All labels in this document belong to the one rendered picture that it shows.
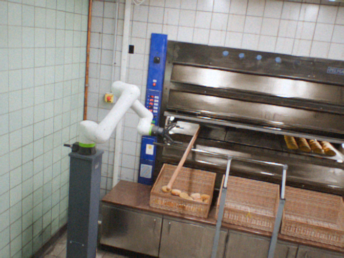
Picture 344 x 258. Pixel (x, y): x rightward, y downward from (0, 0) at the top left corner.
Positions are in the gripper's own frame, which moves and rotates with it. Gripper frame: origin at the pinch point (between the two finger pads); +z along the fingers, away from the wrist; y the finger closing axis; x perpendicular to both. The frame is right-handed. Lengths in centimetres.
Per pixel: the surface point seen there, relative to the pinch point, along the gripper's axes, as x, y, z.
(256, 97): -55, -34, 58
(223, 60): -56, -64, 23
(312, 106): -55, -32, 110
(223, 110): -54, -17, 30
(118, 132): -54, 24, -76
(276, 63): -56, -67, 71
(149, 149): -52, 36, -40
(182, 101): -55, -19, -12
